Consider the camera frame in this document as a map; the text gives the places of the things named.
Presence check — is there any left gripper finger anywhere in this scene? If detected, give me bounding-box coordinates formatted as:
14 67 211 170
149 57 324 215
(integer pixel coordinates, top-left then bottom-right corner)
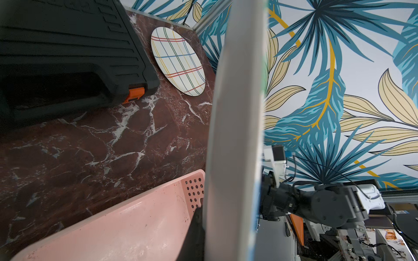
176 207 205 261

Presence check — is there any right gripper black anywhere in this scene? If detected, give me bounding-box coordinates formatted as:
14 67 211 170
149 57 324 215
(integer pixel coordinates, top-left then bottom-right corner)
260 174 300 221

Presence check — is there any colourful squiggle pattern plate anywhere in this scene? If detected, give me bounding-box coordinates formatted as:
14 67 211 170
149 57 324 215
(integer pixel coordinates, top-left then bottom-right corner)
204 1 268 261

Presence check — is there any plaid striped white plate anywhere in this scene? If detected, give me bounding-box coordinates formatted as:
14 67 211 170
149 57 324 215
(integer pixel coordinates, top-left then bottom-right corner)
150 27 206 97

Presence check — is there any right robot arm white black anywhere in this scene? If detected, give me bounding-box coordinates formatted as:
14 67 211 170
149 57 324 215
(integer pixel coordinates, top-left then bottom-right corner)
259 174 385 261

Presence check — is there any pink plastic basket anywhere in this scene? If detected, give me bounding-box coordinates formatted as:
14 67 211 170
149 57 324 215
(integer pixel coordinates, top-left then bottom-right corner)
13 170 205 261

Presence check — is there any black tool case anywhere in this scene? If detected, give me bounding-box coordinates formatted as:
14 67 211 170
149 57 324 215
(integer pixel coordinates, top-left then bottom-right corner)
1 1 160 133

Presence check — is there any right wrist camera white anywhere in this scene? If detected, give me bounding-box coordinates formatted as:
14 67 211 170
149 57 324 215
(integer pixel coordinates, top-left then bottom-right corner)
261 145 287 188

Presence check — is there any right aluminium frame post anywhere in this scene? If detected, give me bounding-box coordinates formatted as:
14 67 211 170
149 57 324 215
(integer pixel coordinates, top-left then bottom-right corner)
193 0 232 35

